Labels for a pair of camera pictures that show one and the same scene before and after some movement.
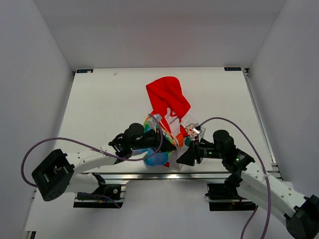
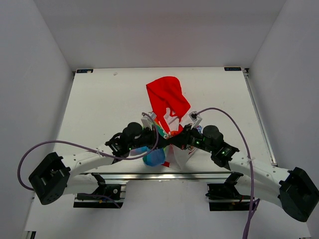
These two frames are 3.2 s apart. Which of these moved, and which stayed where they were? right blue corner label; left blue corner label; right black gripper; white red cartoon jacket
Moved: right black gripper
Stayed: white red cartoon jacket; left blue corner label; right blue corner label
